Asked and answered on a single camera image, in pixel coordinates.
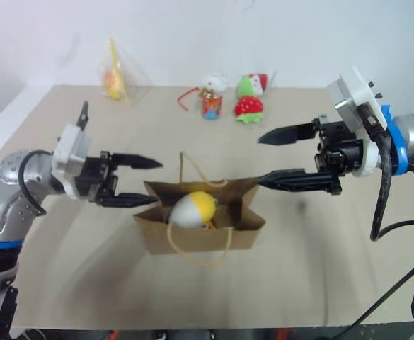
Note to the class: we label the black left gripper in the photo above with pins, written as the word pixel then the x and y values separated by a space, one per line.
pixel 95 178

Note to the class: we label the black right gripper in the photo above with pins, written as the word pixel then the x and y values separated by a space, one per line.
pixel 341 152

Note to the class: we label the white and yellow egg plush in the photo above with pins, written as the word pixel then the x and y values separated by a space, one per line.
pixel 189 212

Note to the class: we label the brown paper bag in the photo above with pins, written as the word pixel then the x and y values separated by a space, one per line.
pixel 199 241

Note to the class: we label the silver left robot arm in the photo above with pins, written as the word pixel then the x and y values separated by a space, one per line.
pixel 1 209

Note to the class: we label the clear bag with yellow toy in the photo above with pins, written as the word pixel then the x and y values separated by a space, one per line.
pixel 116 76

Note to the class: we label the green and red strawberry plush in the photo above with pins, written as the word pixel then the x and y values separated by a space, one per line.
pixel 251 85

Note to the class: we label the beige table cover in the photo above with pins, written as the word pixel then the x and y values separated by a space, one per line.
pixel 86 255

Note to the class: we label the colourful can with white plush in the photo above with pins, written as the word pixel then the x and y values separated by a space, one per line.
pixel 212 101

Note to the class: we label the red object under table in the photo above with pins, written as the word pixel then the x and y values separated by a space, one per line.
pixel 114 335

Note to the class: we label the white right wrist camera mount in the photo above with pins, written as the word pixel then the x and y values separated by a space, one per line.
pixel 351 92

